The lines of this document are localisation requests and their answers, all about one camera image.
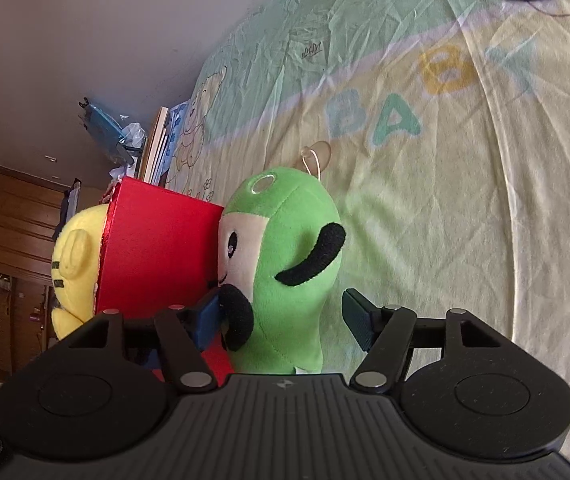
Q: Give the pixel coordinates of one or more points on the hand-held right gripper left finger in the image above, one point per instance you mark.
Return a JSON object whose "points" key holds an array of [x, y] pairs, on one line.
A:
{"points": [[207, 320]]}

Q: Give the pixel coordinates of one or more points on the blue bag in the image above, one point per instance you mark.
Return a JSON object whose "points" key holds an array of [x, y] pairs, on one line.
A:
{"points": [[102, 130]]}

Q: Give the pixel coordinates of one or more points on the green plush toy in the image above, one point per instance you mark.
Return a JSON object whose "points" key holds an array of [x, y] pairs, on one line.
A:
{"points": [[285, 240]]}

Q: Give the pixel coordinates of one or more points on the red cardboard box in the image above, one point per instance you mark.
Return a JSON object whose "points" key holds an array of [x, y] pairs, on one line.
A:
{"points": [[160, 250]]}

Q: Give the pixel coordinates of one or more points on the clear plastic bag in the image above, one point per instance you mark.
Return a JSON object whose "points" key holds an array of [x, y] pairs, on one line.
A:
{"points": [[132, 136]]}

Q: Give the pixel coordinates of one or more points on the wooden wardrobe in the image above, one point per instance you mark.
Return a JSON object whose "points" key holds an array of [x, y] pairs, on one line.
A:
{"points": [[10, 220]]}

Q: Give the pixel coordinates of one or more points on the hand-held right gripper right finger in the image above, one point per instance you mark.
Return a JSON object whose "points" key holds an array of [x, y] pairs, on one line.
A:
{"points": [[359, 322]]}

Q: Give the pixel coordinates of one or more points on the blue printed book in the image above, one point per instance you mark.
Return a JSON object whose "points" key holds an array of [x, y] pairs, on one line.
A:
{"points": [[177, 135]]}

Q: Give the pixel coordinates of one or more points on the yellow plush tiger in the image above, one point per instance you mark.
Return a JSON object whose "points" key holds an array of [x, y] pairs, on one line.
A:
{"points": [[77, 260]]}

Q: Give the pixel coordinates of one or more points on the dark hanging garment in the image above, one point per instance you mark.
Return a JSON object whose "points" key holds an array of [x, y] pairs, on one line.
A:
{"points": [[67, 207]]}

